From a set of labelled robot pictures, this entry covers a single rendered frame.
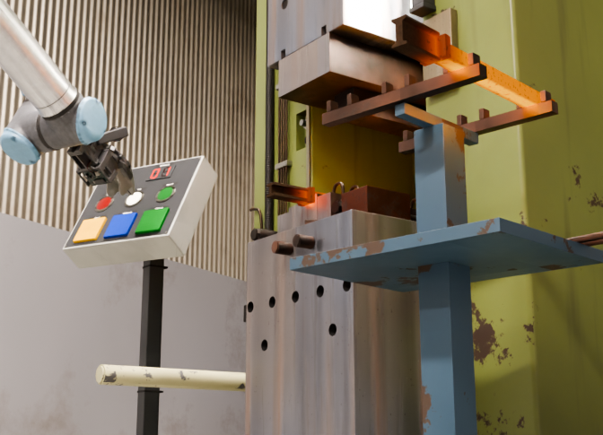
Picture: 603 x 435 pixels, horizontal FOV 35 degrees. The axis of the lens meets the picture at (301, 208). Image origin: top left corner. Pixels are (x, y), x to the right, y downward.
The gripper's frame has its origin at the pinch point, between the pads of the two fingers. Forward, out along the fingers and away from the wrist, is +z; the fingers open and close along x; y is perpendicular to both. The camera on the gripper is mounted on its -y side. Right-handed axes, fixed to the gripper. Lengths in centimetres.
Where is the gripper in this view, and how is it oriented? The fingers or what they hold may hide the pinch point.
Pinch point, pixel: (130, 188)
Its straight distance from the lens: 234.8
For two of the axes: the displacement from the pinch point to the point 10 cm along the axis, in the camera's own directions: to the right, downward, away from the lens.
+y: -2.4, 7.3, -6.4
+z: 4.2, 6.8, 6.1
